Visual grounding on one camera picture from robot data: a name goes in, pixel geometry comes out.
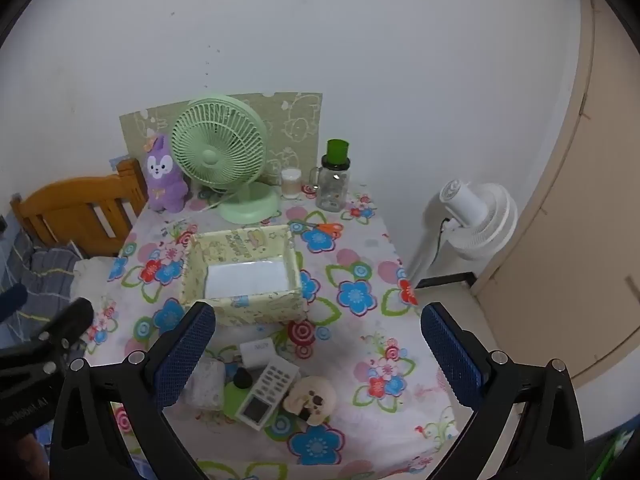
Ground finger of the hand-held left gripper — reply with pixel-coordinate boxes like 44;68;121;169
35;298;96;376
0;284;29;319

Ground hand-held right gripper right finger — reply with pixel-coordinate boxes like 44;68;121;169
420;301;586;480

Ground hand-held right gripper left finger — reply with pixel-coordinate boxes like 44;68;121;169
50;301;217;480

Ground white tissue packet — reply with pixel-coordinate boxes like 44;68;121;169
182;357;226;409

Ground green rounded case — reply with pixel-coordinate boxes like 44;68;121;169
222;380;256;418

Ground large white charger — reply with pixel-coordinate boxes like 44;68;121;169
239;339;277;370

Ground yellow printed storage box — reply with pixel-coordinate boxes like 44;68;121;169
180;225;307;328

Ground white remote control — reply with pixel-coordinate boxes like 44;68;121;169
235;360;301;430

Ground cream bear print pouch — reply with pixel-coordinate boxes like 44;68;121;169
283;376;337;427

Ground grey plaid pillow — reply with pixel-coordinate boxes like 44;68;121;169
0;232;83;348

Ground white cloth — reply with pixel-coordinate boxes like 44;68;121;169
72;256;118;301

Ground wooden headboard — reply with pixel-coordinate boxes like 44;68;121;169
10;157;149;258

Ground white standing fan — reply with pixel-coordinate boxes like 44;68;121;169
405;178;519;288

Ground purple plush toy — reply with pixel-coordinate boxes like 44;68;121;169
144;134;190;213

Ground green desk fan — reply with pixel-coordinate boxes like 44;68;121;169
171;94;279;223

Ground clear cotton swab jar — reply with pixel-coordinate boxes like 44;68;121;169
281;168;302;200

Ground beige door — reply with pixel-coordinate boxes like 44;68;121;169
472;0;640;381

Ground glass mug jar green lid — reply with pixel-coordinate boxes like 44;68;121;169
309;139;352;212

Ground green printed cardboard sheet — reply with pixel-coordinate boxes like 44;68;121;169
119;91;323;196

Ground black fan cable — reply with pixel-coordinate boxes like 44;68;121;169
432;217;451;266

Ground white fan power cable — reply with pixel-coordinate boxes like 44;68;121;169
187;194;236;212

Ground orange handled scissors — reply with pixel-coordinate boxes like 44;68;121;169
300;220;343;239

